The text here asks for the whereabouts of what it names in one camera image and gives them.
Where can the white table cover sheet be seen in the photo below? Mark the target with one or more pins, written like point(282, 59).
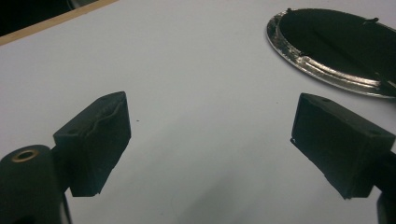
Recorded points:
point(199, 77)

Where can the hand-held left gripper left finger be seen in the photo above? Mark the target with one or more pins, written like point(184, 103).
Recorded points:
point(99, 140)

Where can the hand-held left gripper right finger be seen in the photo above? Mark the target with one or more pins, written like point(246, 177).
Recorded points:
point(336, 143)

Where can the wooden table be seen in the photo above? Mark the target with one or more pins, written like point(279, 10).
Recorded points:
point(46, 23)

